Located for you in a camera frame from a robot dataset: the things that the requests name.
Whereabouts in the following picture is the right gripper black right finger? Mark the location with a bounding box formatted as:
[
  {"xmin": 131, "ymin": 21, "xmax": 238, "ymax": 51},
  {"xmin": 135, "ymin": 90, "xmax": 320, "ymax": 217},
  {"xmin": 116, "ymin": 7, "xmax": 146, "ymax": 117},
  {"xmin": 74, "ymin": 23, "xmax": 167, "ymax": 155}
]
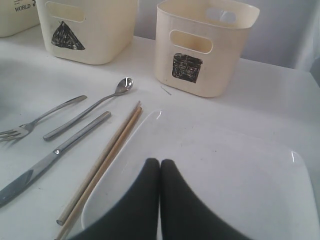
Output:
[{"xmin": 160, "ymin": 159, "xmax": 251, "ymax": 240}]

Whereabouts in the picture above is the wooden chopstick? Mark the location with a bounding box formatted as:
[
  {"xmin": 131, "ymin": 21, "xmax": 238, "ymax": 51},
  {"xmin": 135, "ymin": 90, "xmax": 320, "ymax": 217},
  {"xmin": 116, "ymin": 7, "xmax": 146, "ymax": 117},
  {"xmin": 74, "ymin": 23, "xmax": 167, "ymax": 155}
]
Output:
[
  {"xmin": 56, "ymin": 100, "xmax": 141, "ymax": 226},
  {"xmin": 55, "ymin": 103, "xmax": 143, "ymax": 240}
]

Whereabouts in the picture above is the white square plate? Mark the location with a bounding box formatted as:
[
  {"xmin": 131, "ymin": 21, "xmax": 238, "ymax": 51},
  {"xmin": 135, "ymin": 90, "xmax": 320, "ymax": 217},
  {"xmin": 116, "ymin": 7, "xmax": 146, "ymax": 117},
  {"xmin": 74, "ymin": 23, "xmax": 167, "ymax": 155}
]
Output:
[{"xmin": 81, "ymin": 109, "xmax": 320, "ymax": 240}]

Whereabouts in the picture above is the white curtain backdrop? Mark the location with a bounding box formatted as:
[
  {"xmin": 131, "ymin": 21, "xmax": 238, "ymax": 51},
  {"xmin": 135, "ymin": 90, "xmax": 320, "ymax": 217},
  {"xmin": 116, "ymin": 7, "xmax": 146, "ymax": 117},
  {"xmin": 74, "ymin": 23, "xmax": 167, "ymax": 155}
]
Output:
[{"xmin": 134, "ymin": 0, "xmax": 320, "ymax": 71}]

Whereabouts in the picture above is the steel table knife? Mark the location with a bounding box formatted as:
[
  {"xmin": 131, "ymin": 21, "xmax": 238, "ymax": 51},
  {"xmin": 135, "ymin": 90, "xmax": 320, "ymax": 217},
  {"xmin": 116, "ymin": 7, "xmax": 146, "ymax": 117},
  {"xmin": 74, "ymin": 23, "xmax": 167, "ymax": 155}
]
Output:
[{"xmin": 0, "ymin": 111, "xmax": 112, "ymax": 207}]

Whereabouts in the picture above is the small steel fork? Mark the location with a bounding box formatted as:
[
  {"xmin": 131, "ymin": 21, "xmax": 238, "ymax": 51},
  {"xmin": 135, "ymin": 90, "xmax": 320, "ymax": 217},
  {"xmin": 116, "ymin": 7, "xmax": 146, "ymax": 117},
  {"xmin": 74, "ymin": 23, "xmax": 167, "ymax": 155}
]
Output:
[{"xmin": 0, "ymin": 95, "xmax": 87, "ymax": 142}]

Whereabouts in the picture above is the cream bin with black circle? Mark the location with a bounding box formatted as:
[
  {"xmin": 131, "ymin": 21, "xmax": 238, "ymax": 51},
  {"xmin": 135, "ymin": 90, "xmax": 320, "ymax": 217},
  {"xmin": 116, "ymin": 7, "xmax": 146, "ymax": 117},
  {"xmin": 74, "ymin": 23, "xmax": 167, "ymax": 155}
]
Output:
[{"xmin": 0, "ymin": 0, "xmax": 40, "ymax": 38}]

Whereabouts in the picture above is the cream bin with black square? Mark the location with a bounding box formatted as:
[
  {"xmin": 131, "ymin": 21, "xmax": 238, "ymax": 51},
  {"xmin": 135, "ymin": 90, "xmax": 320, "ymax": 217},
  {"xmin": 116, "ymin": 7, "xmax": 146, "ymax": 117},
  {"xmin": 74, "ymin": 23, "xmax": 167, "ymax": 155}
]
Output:
[{"xmin": 154, "ymin": 0, "xmax": 260, "ymax": 98}]

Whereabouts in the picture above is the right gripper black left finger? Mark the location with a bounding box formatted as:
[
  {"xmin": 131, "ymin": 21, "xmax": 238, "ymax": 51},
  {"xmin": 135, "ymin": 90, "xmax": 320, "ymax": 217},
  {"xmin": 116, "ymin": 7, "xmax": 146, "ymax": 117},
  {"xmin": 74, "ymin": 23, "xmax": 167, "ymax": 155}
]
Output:
[{"xmin": 72, "ymin": 158, "xmax": 160, "ymax": 240}]

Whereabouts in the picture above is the long steel spoon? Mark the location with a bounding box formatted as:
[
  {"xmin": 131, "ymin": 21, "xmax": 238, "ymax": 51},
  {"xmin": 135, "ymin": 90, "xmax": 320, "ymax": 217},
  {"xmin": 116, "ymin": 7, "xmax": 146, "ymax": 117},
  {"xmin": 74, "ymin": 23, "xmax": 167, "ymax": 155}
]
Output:
[{"xmin": 43, "ymin": 77, "xmax": 134, "ymax": 142}]

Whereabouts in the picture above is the cream bin with black triangle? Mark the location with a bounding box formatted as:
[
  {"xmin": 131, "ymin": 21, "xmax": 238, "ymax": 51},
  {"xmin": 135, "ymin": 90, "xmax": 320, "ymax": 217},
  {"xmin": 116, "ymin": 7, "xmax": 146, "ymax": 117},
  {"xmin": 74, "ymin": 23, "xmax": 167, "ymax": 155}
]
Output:
[{"xmin": 36, "ymin": 0, "xmax": 138, "ymax": 65}]

